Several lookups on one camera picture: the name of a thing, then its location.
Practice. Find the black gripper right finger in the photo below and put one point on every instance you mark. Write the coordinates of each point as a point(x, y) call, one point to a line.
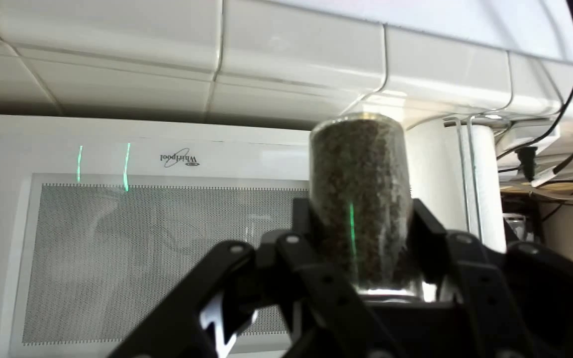
point(497, 284)

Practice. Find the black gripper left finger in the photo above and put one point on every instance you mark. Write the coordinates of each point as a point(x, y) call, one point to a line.
point(226, 258)

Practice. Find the glass spice bottle dark herbs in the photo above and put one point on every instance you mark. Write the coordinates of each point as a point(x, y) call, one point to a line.
point(358, 185)

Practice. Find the white microwave oven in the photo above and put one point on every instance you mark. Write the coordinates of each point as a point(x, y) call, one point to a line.
point(99, 264)

